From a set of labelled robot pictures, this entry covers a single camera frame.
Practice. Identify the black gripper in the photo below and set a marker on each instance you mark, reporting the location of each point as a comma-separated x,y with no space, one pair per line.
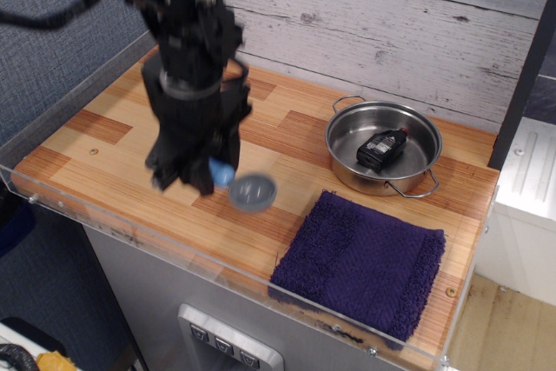
199,113

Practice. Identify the blue and grey scoop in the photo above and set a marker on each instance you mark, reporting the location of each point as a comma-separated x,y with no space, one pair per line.
250,193

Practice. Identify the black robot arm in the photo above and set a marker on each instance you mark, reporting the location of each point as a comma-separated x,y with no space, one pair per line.
174,10

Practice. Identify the purple cloth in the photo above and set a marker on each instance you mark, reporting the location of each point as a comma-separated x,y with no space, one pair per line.
371,267

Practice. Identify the clear acrylic guard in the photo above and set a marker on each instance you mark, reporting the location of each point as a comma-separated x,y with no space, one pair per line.
176,257

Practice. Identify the grey control panel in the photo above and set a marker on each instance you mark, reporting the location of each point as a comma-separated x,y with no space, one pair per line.
214,345

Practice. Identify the small black bottle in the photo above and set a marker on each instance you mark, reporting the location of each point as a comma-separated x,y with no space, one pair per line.
382,149

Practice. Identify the yellow object at corner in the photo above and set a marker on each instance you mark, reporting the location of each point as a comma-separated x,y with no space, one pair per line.
54,361

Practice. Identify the white box at right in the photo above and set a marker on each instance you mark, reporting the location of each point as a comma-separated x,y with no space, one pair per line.
517,249

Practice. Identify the steel pot with handles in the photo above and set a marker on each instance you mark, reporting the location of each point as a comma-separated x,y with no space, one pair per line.
410,174

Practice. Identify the dark right post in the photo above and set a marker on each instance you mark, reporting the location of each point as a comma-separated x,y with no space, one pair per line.
531,68

